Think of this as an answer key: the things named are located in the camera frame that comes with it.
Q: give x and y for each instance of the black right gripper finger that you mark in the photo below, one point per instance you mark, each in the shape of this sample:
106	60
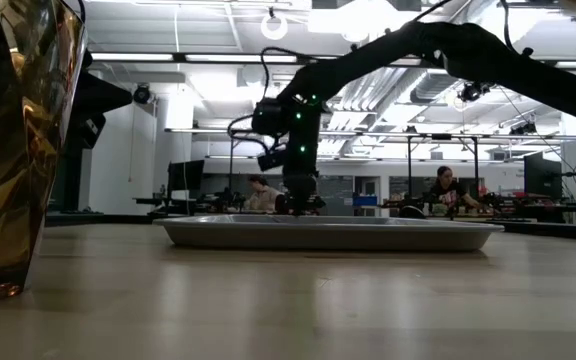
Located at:
293	192
309	192

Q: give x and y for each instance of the amber faceted plastic cup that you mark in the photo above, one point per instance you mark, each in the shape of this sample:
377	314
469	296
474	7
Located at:
13	150

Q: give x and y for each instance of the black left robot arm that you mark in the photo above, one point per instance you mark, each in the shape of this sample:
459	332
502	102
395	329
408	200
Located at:
100	100

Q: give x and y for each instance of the grey rectangular tray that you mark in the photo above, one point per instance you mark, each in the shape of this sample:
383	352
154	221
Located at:
318	235

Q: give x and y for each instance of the person in light top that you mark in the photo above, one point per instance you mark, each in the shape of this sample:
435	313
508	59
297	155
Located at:
263	197

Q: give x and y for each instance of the blue storage box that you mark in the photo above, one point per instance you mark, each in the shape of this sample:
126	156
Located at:
365	201

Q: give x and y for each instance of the person in black printed shirt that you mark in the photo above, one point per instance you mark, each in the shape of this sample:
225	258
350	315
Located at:
449	192

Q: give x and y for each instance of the long ceiling light bar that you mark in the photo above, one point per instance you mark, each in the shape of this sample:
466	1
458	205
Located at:
168	57

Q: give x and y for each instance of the black round spotlight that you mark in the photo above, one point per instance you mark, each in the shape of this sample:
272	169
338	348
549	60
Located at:
142	94

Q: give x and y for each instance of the black ceiling lamp cluster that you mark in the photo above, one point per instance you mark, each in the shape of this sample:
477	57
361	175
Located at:
473	91

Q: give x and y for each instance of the large black computer monitor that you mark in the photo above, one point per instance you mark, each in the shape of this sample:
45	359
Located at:
542	177

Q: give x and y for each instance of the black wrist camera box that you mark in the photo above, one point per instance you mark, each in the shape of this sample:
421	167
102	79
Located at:
269	117

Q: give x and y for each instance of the black metal rig frame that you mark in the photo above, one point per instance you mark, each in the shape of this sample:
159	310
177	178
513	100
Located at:
410	165

